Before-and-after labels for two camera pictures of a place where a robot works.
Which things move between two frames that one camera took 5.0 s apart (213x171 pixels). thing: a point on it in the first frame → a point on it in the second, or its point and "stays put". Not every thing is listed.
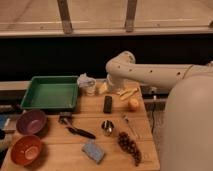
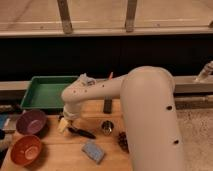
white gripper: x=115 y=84 → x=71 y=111
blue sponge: x=94 y=152 stays put
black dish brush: x=66 y=118 stays put
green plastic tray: x=51 y=93 stays put
